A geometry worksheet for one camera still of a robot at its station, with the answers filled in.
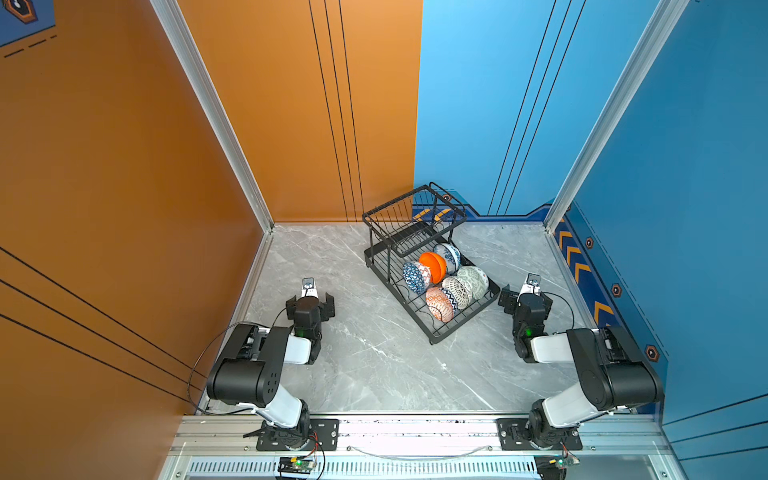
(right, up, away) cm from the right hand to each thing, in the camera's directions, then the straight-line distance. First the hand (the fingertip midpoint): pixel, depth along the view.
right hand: (521, 289), depth 93 cm
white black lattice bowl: (-19, -1, +4) cm, 19 cm away
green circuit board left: (-63, -39, -22) cm, 78 cm away
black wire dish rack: (-35, +12, -12) cm, 39 cm away
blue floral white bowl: (-21, +10, +4) cm, 24 cm away
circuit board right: (-2, -40, -22) cm, 46 cm away
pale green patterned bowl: (-13, +3, +4) cm, 14 cm away
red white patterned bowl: (-25, -5, +1) cm, 26 cm away
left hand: (-66, -1, +2) cm, 67 cm away
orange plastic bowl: (-26, +7, +2) cm, 27 cm away
